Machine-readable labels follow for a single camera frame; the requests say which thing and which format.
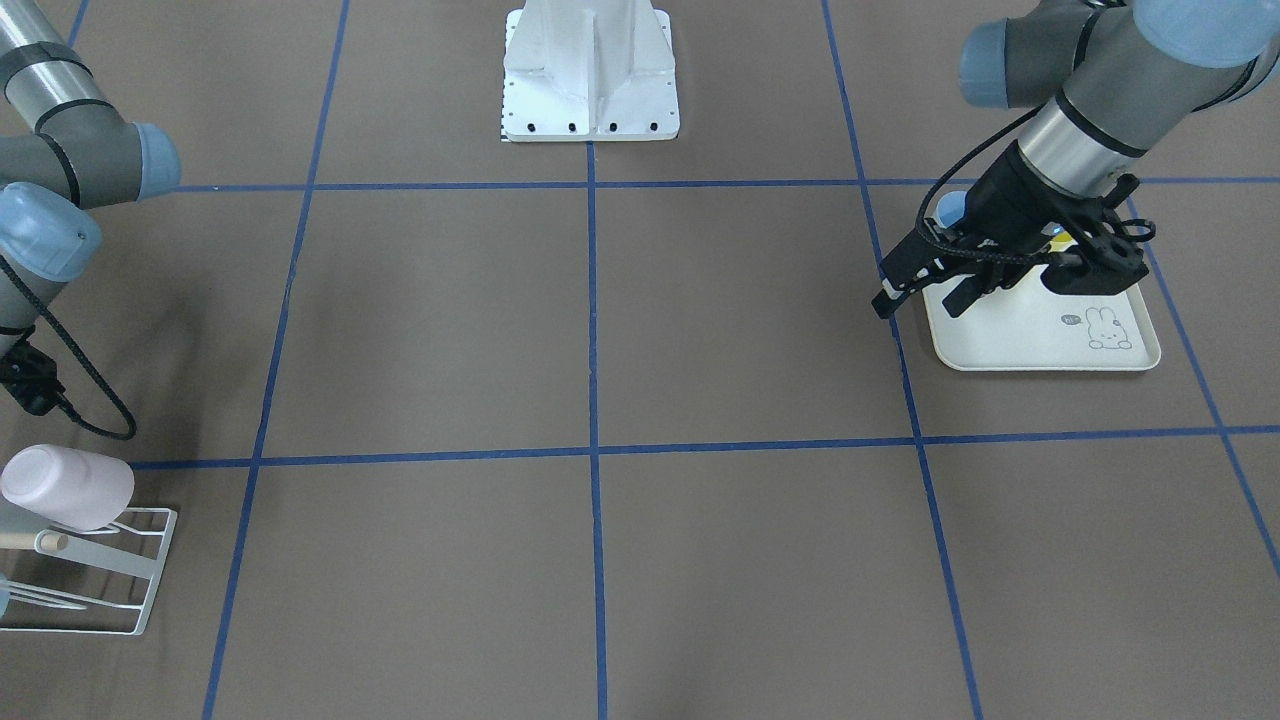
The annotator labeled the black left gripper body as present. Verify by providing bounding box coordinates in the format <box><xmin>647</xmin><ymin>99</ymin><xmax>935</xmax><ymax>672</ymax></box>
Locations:
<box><xmin>879</xmin><ymin>142</ymin><xmax>1075</xmax><ymax>283</ymax></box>

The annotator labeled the pink plastic cup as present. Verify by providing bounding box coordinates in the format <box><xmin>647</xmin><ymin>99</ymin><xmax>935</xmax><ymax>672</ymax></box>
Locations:
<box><xmin>3</xmin><ymin>445</ymin><xmax>134</xmax><ymax>530</ymax></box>

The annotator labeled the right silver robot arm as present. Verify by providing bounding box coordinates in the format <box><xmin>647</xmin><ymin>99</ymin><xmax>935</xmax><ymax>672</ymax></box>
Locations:
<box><xmin>1</xmin><ymin>1</ymin><xmax>182</xmax><ymax>350</ymax></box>

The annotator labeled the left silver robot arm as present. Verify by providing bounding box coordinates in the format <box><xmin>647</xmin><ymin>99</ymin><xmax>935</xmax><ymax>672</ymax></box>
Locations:
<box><xmin>872</xmin><ymin>1</ymin><xmax>1277</xmax><ymax>319</ymax></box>

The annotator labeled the yellow plastic cup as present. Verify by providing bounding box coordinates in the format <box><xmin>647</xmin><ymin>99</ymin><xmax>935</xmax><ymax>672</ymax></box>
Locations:
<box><xmin>1050</xmin><ymin>231</ymin><xmax>1075</xmax><ymax>252</ymax></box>

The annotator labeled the blue plastic cup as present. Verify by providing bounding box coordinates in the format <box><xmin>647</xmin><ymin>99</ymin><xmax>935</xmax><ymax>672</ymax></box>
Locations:
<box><xmin>934</xmin><ymin>190</ymin><xmax>966</xmax><ymax>228</ymax></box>

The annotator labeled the cream plastic tray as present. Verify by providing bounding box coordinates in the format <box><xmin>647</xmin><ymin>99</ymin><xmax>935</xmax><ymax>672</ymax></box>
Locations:
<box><xmin>923</xmin><ymin>274</ymin><xmax>1162</xmax><ymax>372</ymax></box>

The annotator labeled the brown paper table cover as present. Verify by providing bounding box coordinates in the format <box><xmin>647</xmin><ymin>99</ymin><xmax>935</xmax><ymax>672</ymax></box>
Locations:
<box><xmin>3</xmin><ymin>1</ymin><xmax>1277</xmax><ymax>719</ymax></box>

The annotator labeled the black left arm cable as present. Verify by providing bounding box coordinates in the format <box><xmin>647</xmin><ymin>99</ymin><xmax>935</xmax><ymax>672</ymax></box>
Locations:
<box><xmin>915</xmin><ymin>105</ymin><xmax>1082</xmax><ymax>272</ymax></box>

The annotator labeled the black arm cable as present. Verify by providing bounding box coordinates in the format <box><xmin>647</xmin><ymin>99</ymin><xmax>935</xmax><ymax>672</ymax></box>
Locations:
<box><xmin>0</xmin><ymin>255</ymin><xmax>138</xmax><ymax>441</ymax></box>
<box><xmin>915</xmin><ymin>105</ymin><xmax>1082</xmax><ymax>272</ymax></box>

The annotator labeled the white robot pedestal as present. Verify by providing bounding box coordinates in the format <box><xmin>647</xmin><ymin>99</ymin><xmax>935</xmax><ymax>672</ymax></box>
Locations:
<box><xmin>500</xmin><ymin>1</ymin><xmax>681</xmax><ymax>143</ymax></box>

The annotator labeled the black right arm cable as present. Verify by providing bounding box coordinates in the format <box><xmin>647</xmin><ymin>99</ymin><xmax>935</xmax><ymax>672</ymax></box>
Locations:
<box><xmin>0</xmin><ymin>255</ymin><xmax>138</xmax><ymax>441</ymax></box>

